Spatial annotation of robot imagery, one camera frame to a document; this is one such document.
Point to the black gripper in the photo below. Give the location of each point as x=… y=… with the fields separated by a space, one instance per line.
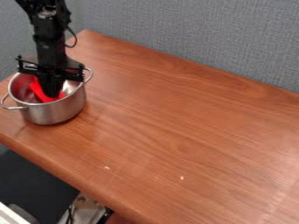
x=51 y=65

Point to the red plastic block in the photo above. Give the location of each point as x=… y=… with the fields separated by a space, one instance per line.
x=38 y=92

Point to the stainless steel pot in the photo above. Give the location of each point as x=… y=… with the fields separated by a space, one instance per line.
x=46 y=112

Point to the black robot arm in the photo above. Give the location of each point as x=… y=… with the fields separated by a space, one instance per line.
x=50 y=17

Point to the white object bottom left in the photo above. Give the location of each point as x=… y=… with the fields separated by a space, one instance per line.
x=10 y=217

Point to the grey bag under table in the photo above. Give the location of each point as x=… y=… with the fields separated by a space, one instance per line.
x=86 y=211

